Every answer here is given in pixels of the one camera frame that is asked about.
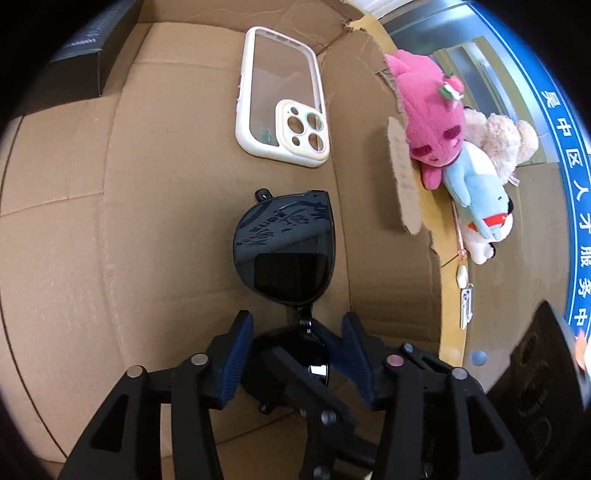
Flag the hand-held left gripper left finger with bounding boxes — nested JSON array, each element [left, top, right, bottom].
[[60, 310, 254, 480]]

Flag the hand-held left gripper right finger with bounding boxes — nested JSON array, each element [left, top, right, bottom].
[[341, 312, 536, 480]]

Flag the brown cardboard box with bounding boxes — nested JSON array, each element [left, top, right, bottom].
[[0, 0, 444, 480]]

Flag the black folding sunglasses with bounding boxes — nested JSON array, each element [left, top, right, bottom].
[[232, 188, 384, 480]]

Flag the white clear phone case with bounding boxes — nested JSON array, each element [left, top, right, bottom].
[[235, 26, 331, 169]]

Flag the black rectangular box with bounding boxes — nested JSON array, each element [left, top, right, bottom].
[[48, 0, 144, 97]]

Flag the blue band with white characters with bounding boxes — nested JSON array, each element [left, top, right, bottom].
[[466, 0, 591, 352]]

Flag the pink strap with white charm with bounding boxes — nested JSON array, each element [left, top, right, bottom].
[[450, 203, 476, 330]]

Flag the light blue white plush toy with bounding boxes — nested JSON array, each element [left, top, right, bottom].
[[443, 141, 515, 265]]

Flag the pink plush toy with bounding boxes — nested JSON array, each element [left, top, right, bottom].
[[385, 50, 467, 190]]

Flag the beige bear plush toy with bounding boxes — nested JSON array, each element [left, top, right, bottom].
[[462, 106, 540, 186]]

